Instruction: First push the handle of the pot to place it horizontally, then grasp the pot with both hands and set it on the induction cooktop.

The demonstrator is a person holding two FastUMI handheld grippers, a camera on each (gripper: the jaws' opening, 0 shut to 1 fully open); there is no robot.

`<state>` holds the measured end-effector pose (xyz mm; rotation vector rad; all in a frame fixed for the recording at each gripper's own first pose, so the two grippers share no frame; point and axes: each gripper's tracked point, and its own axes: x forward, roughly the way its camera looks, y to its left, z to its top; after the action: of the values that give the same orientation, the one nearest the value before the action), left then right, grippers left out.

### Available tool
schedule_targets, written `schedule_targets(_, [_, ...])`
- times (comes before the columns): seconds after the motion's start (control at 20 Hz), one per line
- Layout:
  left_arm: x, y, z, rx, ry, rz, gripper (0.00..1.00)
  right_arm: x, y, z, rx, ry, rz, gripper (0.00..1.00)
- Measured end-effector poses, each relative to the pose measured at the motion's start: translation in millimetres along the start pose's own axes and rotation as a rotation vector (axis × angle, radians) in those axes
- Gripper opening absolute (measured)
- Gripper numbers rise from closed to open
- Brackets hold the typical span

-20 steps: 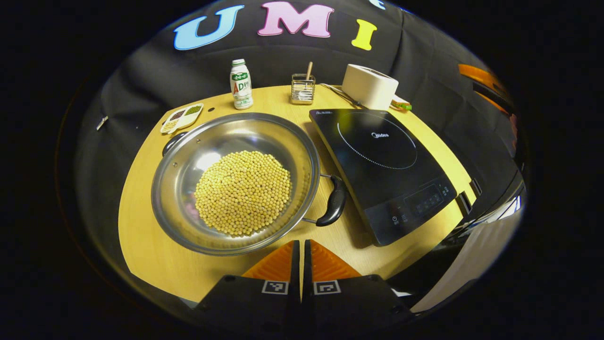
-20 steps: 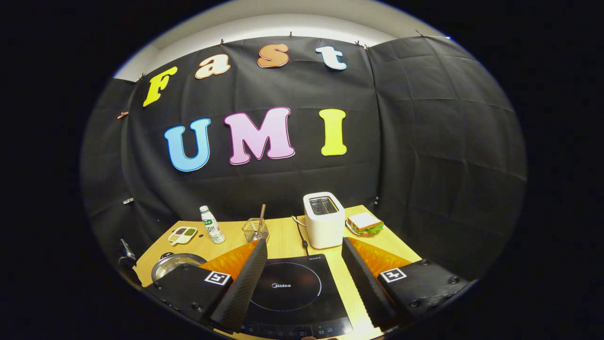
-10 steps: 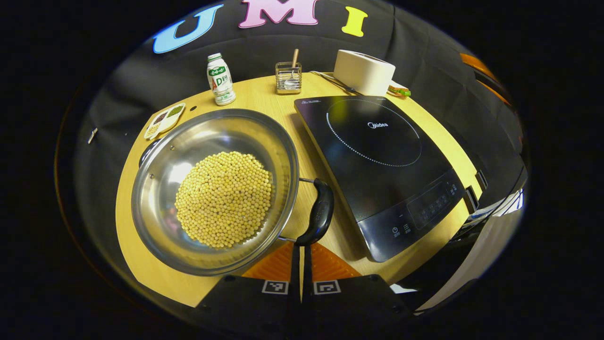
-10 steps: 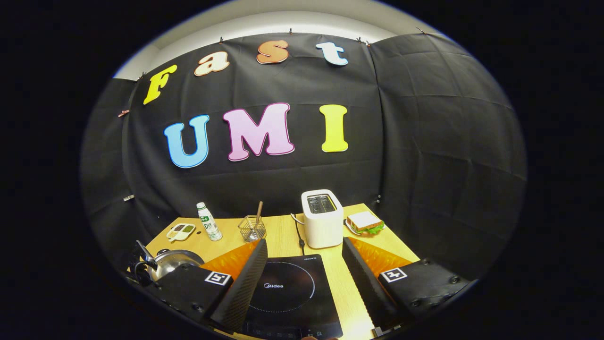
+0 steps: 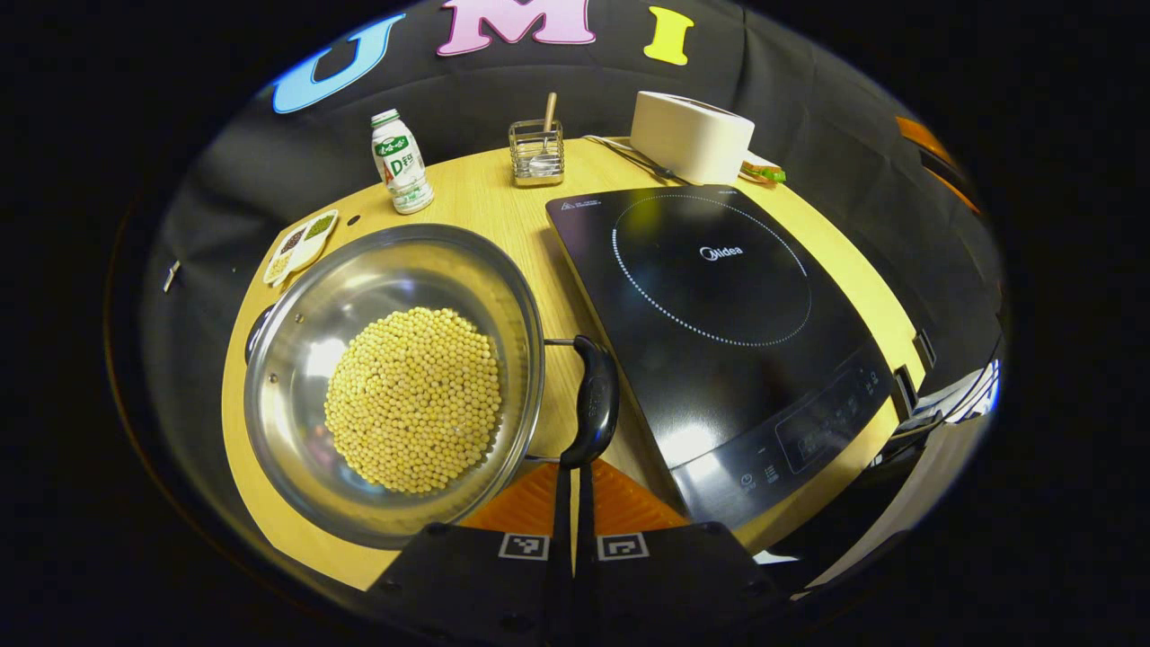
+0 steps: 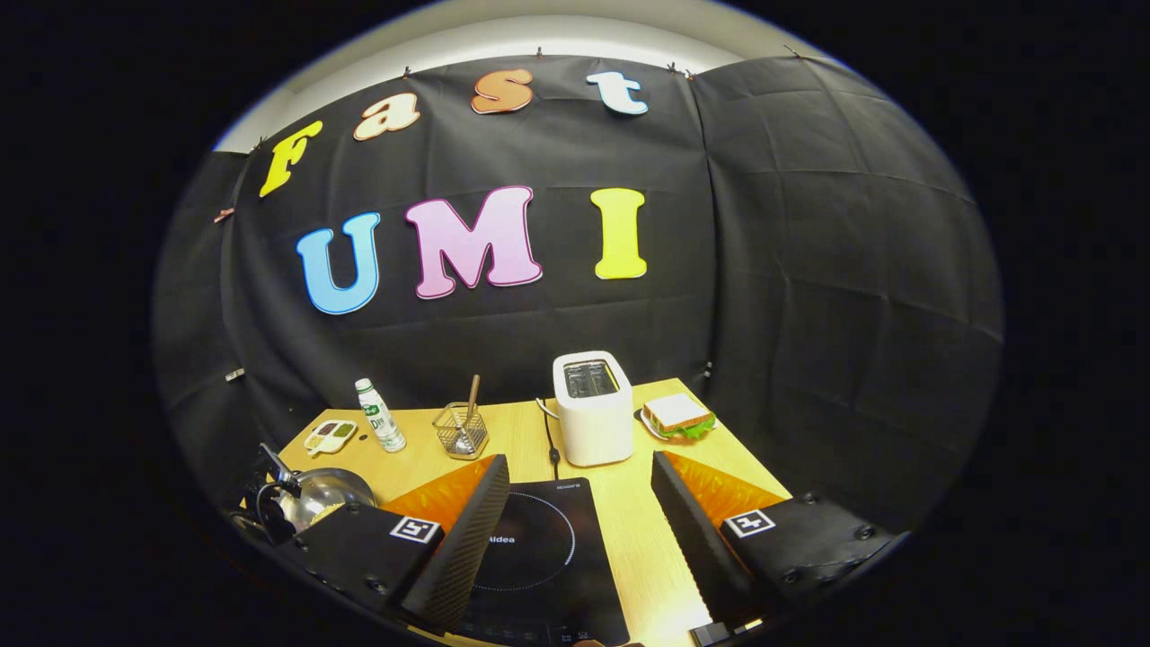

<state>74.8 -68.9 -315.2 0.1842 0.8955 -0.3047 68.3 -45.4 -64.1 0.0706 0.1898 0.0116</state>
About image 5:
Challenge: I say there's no white divided dish of beans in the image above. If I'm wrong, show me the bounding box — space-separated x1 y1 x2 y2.
262 208 341 288

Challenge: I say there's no pile of yellow soybeans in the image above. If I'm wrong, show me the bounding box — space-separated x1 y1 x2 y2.
323 306 504 495

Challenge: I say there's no wooden handled spoon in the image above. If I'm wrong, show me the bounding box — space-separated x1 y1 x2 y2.
530 92 559 172

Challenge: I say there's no wire mesh holder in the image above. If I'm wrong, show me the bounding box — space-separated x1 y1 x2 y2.
509 120 566 188

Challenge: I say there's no white toaster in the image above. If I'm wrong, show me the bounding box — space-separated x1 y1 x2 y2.
630 91 756 186

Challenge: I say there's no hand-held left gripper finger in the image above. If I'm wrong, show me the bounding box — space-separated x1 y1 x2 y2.
373 458 576 643
575 458 783 643

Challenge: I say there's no black toaster cable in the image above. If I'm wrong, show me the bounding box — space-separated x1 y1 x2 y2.
584 135 679 181

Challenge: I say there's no black induction cooktop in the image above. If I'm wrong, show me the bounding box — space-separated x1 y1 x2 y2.
545 184 899 531

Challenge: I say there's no black backdrop cloth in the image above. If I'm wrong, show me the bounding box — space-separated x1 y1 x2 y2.
139 0 1005 576

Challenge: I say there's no sandwich with lettuce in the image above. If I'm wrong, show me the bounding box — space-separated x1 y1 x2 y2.
739 153 787 186

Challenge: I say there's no white drink bottle green cap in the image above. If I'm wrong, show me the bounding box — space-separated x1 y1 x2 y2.
371 109 435 215

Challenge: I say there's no steel pot with black handles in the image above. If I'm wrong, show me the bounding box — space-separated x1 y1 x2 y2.
244 223 621 551

